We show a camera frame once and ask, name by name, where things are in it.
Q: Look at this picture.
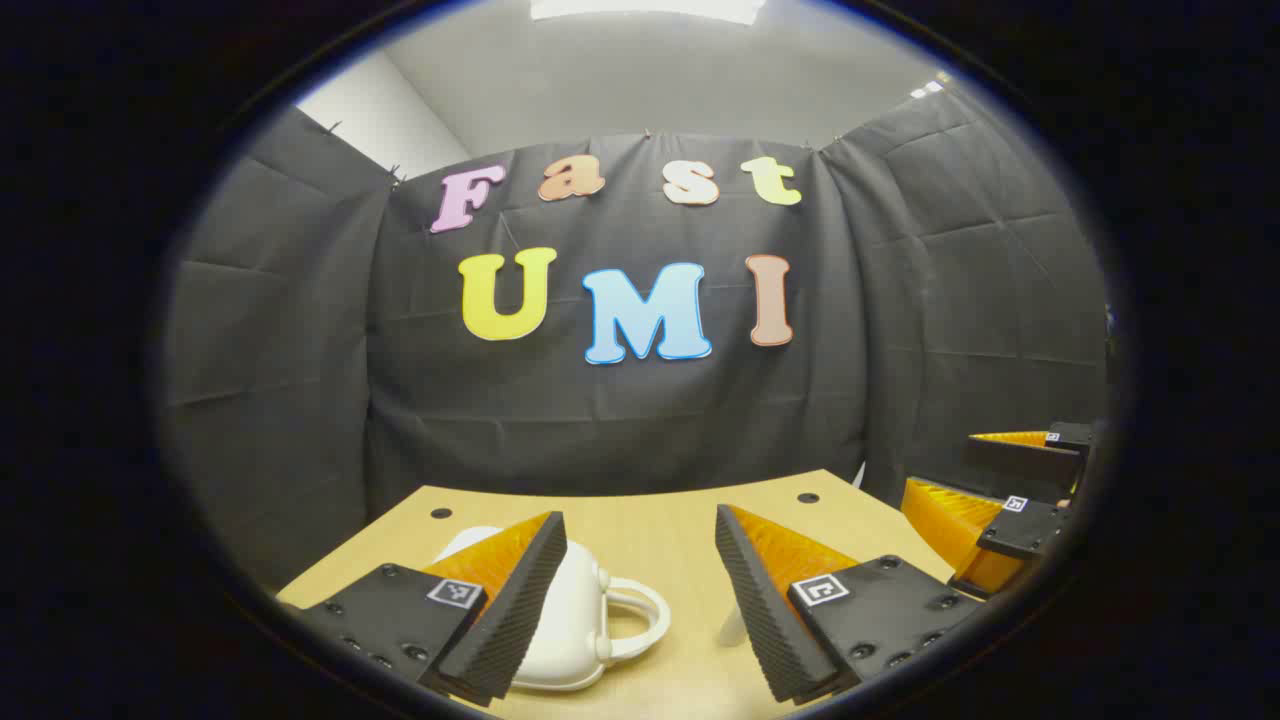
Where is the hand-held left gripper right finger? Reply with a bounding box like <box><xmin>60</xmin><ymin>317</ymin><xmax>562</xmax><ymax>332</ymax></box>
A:
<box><xmin>714</xmin><ymin>504</ymin><xmax>986</xmax><ymax>707</ymax></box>

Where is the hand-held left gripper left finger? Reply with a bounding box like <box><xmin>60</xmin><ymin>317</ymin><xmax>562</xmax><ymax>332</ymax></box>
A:
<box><xmin>283</xmin><ymin>510</ymin><xmax>569</xmax><ymax>707</ymax></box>

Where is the white suitcase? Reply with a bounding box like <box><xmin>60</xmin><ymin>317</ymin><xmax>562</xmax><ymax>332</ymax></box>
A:
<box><xmin>432</xmin><ymin>525</ymin><xmax>673</xmax><ymax>693</ymax></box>

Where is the black backdrop cloth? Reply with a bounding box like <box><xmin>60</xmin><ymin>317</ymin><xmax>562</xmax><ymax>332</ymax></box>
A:
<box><xmin>160</xmin><ymin>90</ymin><xmax>1113</xmax><ymax>593</ymax></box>

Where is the ceiling light panel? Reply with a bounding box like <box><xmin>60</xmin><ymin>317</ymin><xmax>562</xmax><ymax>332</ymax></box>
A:
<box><xmin>528</xmin><ymin>0</ymin><xmax>767</xmax><ymax>27</ymax></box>

